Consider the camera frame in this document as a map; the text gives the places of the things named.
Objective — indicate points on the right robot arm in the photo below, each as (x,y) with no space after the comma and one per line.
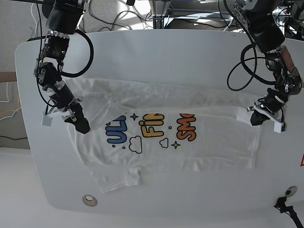
(62,22)

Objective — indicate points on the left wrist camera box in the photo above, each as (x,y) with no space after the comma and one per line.
(279,127)

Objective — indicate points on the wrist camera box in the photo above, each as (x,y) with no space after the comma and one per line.
(279,127)
(46,120)

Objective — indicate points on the metal table post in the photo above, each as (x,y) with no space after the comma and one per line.
(159,9)

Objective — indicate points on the round table grommet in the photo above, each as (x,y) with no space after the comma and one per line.
(89,200)

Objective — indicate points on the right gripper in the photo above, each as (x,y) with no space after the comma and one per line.
(65,101)

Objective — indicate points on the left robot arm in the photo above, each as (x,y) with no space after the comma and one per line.
(256,16)

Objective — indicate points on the red warning sticker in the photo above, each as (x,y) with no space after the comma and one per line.
(302,161)

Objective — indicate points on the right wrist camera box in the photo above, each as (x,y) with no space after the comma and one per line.
(46,120)

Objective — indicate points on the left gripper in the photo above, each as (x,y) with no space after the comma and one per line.
(267,107)

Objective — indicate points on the white printed T-shirt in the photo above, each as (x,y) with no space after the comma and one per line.
(140,127)

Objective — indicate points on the black clamp with cable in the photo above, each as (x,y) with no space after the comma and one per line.
(289,210)

